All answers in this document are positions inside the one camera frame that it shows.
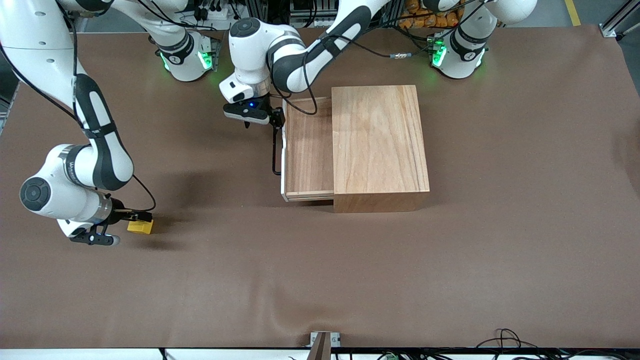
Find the wooden drawer with white front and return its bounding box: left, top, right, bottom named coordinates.
left=281, top=96, right=335, bottom=203

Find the light wooden drawer cabinet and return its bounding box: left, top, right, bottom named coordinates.
left=331, top=85, right=431, bottom=214

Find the silver equipment rack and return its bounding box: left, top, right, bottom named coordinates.
left=290, top=0, right=342, bottom=29

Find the white power strip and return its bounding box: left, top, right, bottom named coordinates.
left=192, top=0, right=242, bottom=25

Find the brown table cover mat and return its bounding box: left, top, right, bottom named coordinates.
left=0, top=25, right=640, bottom=349

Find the orange bag pile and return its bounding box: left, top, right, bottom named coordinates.
left=400, top=0, right=463, bottom=29

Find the black cable with silver connector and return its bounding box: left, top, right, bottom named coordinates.
left=345, top=0, right=493, bottom=60

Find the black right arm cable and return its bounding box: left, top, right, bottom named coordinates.
left=0, top=0, right=157, bottom=213

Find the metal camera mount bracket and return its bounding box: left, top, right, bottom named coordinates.
left=309, top=331, right=342, bottom=360

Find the black cable bundle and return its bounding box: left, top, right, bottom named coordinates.
left=475, top=327, right=640, bottom=360

